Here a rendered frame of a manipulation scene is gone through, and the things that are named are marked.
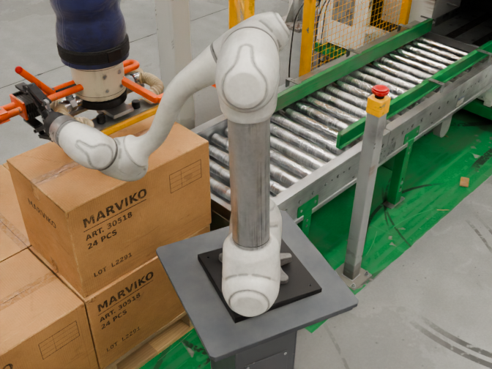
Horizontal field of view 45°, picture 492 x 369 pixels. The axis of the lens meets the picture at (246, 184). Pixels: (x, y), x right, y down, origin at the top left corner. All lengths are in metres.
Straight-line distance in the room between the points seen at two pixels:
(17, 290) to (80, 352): 0.32
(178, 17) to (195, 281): 1.91
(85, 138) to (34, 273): 0.84
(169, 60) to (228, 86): 2.36
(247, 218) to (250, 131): 0.25
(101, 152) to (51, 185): 0.47
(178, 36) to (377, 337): 1.96
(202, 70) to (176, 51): 2.05
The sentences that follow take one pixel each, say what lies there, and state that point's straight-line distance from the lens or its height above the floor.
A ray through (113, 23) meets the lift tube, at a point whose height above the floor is 1.44.
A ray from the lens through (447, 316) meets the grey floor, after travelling 2.99.
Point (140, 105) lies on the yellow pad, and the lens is 2.09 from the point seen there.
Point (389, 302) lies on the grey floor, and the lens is 2.97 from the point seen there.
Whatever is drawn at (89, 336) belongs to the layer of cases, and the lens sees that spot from 2.35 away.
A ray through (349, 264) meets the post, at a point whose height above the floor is 0.09.
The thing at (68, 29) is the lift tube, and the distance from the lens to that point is 1.93.
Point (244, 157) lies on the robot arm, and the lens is 1.41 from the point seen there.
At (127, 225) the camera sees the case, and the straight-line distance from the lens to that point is 2.16.
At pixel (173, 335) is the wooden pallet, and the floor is 0.02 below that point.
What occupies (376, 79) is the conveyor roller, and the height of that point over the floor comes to 0.55.
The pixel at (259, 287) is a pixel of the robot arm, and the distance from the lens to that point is 1.58.
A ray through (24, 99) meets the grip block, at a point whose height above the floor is 1.25.
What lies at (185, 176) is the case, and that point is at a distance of 2.22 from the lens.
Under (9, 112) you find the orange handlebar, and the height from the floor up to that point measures 1.24.
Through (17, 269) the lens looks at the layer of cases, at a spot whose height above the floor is 0.54.
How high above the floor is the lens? 2.15
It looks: 37 degrees down
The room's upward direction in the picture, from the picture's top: 1 degrees clockwise
